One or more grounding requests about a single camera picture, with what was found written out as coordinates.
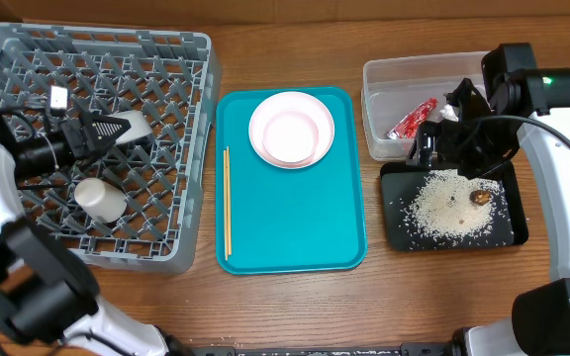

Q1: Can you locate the teal serving tray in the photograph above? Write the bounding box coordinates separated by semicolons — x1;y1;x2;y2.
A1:
215;86;368;275

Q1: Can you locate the red snack wrapper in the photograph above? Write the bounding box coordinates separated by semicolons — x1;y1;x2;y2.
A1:
387;97;438;139

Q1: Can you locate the white paper cup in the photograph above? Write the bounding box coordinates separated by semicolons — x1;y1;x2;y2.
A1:
74;178;127;223

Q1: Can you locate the white rice pile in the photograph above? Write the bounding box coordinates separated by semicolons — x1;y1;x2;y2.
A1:
399;169;510;249

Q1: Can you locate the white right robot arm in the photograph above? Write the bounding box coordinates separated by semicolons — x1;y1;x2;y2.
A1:
407;44;570;355

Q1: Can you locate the grey dishwasher rack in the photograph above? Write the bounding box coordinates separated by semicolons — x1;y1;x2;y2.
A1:
0;23;221;274

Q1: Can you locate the clear plastic bin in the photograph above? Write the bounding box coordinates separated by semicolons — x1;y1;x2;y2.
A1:
361;51;485;161

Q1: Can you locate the black waste tray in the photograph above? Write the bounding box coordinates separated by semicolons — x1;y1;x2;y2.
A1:
380;162;529;252

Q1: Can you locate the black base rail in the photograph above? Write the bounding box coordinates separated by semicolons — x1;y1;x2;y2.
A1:
192;341;465;356

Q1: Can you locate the large white plate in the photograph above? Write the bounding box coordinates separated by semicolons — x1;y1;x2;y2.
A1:
248;91;335;169

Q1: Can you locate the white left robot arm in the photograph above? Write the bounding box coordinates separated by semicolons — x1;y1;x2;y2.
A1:
0;86;183;355

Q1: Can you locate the white tissue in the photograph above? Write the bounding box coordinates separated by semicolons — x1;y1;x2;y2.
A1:
439;104;459;122

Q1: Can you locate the pink bowl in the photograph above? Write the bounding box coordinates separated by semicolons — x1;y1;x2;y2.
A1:
262;111;319;164

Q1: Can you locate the grey small bowl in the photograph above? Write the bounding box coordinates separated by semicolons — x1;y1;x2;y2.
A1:
112;110;152;145

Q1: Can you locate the brown food scrap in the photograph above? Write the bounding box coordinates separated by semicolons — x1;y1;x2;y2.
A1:
469;190;492;206

